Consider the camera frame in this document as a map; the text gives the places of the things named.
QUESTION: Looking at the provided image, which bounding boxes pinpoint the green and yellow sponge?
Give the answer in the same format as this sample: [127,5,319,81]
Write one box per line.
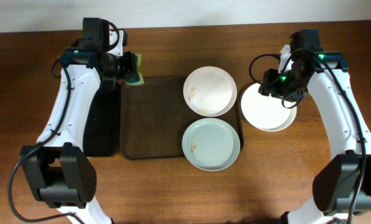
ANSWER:
[124,52,144,86]

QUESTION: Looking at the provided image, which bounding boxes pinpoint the white plate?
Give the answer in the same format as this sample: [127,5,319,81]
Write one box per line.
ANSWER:
[182,66,237,117]
[240,83,297,132]

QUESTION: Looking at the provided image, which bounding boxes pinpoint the white plate top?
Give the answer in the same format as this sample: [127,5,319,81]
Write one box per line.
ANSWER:
[182,66,237,117]

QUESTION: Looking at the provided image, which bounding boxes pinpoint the pale blue plate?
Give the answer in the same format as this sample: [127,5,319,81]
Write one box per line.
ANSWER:
[181,118,241,172]

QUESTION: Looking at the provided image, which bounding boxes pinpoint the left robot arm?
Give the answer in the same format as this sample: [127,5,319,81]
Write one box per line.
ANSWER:
[16,17,144,223]

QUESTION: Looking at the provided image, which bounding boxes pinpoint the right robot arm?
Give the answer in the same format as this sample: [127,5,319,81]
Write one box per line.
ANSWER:
[258,29,371,224]

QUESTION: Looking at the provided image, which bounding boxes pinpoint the brown plastic serving tray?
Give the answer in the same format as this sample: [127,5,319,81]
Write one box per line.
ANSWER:
[119,76,245,161]

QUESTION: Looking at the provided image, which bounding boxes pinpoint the black rectangular water tray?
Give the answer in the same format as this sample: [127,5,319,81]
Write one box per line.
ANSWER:
[83,83,121,157]

